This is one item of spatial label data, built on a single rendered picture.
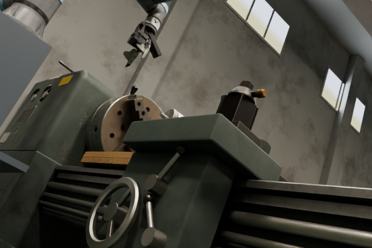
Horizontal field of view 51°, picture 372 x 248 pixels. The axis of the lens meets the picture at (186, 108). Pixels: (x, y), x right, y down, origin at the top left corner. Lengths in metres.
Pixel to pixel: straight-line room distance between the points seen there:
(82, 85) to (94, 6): 3.71
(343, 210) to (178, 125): 0.34
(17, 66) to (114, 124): 0.45
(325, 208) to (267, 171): 0.18
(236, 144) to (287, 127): 6.45
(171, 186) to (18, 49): 0.66
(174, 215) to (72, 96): 0.95
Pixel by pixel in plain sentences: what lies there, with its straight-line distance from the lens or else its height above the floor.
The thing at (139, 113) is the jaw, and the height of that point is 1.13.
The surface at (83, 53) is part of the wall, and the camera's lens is 5.01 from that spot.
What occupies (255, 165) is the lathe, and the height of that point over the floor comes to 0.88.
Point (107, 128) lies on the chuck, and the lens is 1.46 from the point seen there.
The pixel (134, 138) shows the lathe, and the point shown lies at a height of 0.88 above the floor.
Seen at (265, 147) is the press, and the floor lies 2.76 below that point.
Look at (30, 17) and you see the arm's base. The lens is 1.30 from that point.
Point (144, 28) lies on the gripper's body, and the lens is 1.83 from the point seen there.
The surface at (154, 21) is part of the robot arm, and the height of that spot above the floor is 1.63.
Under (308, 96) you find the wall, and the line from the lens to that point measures 7.79.
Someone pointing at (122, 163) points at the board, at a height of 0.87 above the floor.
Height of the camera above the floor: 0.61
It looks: 24 degrees up
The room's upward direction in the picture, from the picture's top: 24 degrees clockwise
